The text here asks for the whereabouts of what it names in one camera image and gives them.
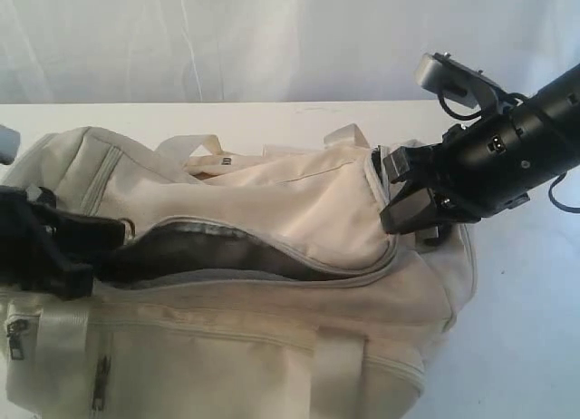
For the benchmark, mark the white backdrop curtain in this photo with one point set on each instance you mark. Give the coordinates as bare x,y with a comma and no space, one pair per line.
73,51

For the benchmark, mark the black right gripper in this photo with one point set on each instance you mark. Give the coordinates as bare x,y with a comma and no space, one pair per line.
480,172

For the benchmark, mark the beige duffel bag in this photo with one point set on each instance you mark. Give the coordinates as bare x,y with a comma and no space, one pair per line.
247,286

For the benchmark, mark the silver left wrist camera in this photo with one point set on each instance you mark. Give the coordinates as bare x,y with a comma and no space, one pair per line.
10,141

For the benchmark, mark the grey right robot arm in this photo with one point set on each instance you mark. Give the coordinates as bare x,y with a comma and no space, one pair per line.
558,98

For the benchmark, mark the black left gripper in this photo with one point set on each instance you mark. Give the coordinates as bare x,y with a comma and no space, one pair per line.
28,256

